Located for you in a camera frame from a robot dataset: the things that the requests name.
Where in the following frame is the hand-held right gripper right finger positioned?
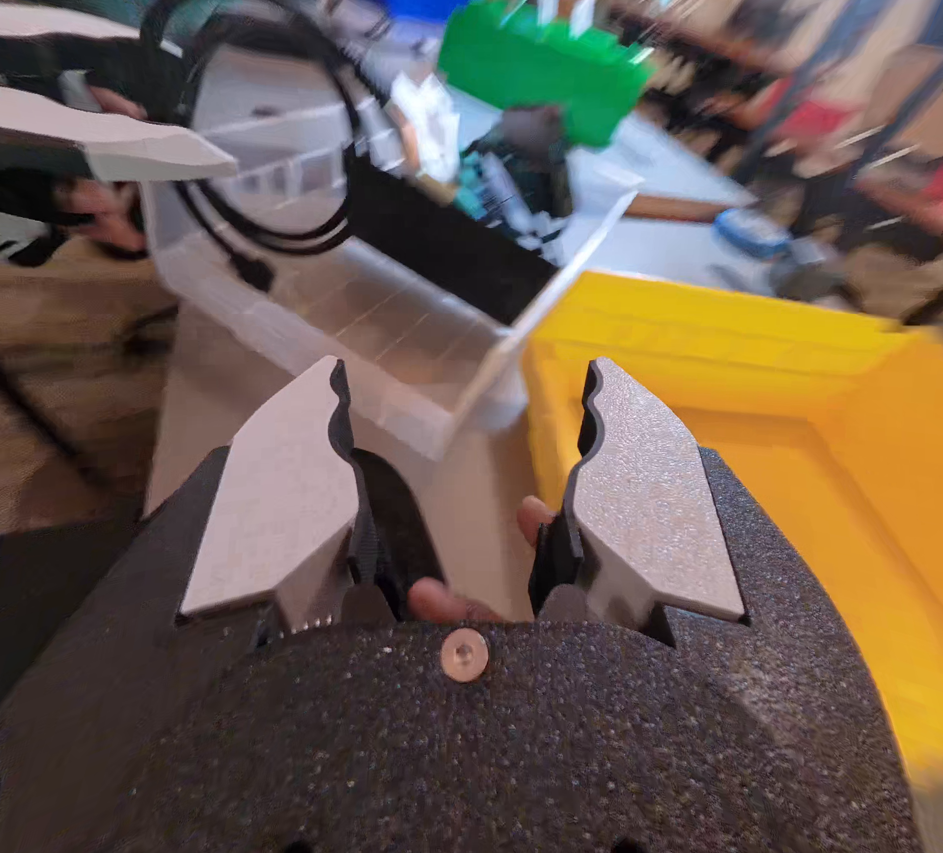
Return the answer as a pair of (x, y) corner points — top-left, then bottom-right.
(529, 357), (747, 627)

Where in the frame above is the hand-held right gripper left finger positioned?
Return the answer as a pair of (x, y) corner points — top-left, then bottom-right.
(180, 355), (384, 636)

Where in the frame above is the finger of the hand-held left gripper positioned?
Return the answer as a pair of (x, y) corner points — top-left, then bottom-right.
(0, 1), (181, 58)
(0, 86), (238, 182)

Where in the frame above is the black USB hub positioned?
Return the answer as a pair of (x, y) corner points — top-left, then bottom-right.
(44, 36), (277, 294)

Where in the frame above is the clear plastic bin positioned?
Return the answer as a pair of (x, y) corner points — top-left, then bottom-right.
(140, 42), (642, 463)

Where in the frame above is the green plug braided HDMI cable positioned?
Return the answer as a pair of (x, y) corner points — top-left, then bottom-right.
(140, 0), (369, 257)

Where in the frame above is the green plastic bin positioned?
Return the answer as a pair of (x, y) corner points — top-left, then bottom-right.
(437, 0), (654, 151)

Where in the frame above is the person's left hand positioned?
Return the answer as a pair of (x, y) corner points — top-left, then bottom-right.
(52, 178), (148, 258)

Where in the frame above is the person's right hand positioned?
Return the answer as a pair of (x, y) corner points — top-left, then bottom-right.
(407, 495), (555, 624)

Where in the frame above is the yellow plastic bin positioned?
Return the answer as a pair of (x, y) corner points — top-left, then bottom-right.
(522, 269), (943, 802)

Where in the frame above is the blue tape roll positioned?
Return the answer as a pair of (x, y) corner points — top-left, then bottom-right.
(713, 206), (791, 258)

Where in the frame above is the black bin divider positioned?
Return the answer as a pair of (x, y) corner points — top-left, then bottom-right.
(345, 151), (558, 327)

